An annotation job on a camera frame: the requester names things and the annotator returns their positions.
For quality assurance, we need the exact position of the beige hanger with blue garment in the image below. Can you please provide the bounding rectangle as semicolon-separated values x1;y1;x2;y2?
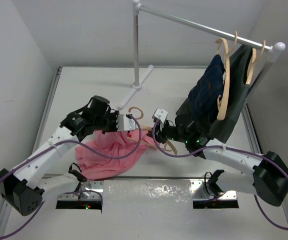
215;31;238;121

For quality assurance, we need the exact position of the dark green garment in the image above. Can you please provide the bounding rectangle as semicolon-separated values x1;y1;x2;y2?
176;45;252;143

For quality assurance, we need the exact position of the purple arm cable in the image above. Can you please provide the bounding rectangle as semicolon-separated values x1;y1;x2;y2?
0;113;142;238
152;119;288;231

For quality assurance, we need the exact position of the beige hanger with green garment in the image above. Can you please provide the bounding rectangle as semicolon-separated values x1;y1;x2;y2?
246;40;266;85

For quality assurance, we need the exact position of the beige plastic hanger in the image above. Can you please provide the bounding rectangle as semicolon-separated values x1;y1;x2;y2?
126;106;178;156

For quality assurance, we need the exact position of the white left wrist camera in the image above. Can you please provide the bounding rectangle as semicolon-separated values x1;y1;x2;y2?
116;114;136;132

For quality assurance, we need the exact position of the navy blue garment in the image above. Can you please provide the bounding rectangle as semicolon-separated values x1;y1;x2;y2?
188;54;225;122

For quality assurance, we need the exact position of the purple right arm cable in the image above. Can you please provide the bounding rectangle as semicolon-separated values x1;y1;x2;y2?
152;119;288;231

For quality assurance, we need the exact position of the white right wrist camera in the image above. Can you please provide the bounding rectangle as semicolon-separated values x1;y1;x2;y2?
152;108;168;124

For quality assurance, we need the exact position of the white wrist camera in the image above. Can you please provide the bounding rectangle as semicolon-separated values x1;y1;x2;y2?
116;114;136;132
152;108;168;124

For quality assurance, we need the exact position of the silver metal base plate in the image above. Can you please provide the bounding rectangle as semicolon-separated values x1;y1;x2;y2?
56;177;239;210

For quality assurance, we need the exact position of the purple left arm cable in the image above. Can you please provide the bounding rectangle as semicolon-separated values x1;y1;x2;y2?
0;113;142;238

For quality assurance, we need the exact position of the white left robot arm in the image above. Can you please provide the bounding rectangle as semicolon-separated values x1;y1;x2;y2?
0;95;122;216

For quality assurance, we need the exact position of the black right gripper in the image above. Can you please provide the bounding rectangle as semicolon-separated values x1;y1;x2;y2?
147;118;188;144

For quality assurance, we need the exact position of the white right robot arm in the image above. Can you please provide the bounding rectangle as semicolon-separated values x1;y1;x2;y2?
148;109;288;207

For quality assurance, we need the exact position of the pink t shirt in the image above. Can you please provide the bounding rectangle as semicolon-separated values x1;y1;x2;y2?
75;130;155;181

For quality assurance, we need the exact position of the white metal clothes rack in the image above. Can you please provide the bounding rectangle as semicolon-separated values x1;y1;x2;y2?
118;0;286;109

